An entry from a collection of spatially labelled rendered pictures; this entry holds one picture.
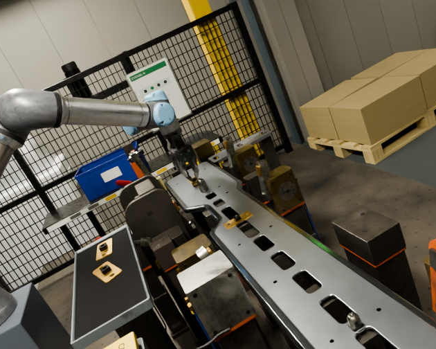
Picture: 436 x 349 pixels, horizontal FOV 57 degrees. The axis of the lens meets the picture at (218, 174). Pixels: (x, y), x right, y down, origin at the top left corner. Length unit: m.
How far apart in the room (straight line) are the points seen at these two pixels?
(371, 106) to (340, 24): 1.51
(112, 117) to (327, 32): 3.63
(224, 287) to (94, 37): 3.35
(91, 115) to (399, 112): 2.83
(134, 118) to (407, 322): 0.89
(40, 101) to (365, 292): 0.87
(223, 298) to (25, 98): 0.70
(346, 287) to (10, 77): 3.53
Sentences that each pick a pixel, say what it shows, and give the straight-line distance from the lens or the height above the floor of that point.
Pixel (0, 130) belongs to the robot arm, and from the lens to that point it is 1.22.
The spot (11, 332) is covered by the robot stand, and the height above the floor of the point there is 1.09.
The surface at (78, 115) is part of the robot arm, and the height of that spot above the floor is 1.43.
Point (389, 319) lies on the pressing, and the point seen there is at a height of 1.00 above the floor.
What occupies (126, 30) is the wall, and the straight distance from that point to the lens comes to 3.95.
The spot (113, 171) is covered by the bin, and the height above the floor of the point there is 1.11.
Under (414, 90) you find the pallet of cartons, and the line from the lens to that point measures 3.70.
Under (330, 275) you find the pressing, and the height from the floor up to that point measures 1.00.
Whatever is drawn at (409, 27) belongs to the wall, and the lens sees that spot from 5.23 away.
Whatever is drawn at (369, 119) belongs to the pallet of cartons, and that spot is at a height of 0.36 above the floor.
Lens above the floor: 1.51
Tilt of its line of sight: 19 degrees down
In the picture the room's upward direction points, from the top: 25 degrees counter-clockwise
